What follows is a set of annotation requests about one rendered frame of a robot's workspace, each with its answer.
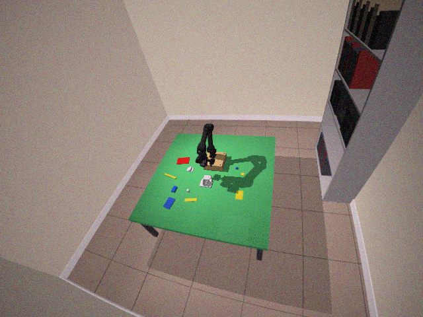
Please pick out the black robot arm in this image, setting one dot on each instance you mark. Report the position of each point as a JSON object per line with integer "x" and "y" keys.
{"x": 207, "y": 131}

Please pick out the red flat plate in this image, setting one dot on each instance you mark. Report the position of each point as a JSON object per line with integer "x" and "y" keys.
{"x": 183, "y": 160}

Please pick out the blue flat rectangular plate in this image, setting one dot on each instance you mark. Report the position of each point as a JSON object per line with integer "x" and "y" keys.
{"x": 169, "y": 203}

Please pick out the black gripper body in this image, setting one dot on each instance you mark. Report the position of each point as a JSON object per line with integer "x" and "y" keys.
{"x": 212, "y": 160}

